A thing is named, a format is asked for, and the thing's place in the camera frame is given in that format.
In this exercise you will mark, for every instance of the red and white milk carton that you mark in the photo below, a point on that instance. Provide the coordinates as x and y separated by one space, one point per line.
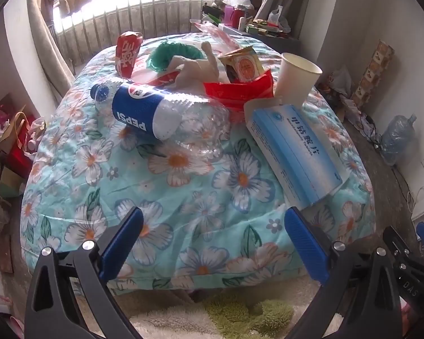
127 54

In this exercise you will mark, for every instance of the orange snack packet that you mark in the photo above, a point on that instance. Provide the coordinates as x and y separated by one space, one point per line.
247 65

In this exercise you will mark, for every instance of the cream and green rug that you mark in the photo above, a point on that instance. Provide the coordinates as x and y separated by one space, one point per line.
254 314

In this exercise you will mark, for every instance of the metal window railing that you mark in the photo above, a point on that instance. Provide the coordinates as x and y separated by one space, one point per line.
127 21

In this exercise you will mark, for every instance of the clear red printed plastic packaging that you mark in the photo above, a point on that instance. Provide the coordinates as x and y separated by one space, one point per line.
219 35

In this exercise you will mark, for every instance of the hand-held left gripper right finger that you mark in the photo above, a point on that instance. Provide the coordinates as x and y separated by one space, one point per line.
305 243

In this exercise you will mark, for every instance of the red bottle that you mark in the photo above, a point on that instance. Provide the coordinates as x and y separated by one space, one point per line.
238 17

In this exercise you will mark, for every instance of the red plastic bag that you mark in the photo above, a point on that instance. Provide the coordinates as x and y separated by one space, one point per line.
233 93

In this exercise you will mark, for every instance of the pink cup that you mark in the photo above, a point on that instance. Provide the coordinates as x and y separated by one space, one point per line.
229 16

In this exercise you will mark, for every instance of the floral quilt covered table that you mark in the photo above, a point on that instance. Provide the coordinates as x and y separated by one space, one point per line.
198 190

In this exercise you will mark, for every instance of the green mesh netting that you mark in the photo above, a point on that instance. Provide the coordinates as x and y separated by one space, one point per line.
162 53

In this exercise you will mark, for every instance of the tall patterned box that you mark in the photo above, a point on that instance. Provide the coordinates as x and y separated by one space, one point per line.
374 70

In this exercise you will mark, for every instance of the blue and white medicine box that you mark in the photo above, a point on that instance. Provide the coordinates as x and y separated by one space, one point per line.
293 144

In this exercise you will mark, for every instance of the beige curtain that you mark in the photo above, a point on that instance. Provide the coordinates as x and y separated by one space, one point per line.
42 42

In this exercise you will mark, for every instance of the cluttered grey side cabinet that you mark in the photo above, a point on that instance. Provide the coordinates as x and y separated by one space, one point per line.
289 47

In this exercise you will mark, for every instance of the tan paper bag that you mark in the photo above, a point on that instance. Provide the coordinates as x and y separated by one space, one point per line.
17 130

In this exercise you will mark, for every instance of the crumpled white plastic bag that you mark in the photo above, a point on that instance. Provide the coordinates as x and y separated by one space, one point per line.
341 81

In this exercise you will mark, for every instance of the red and white wrapper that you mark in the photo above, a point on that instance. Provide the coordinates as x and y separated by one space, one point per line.
166 77

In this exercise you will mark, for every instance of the clear cola bottle blue label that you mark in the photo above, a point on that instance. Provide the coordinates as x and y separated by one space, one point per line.
134 109

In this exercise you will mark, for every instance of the white paper cup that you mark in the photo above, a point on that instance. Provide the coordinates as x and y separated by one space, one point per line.
293 81

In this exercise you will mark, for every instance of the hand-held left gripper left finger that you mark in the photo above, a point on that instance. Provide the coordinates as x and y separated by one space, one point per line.
123 240

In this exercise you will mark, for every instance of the large blue water jug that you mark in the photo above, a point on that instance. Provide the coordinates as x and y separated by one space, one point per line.
397 137

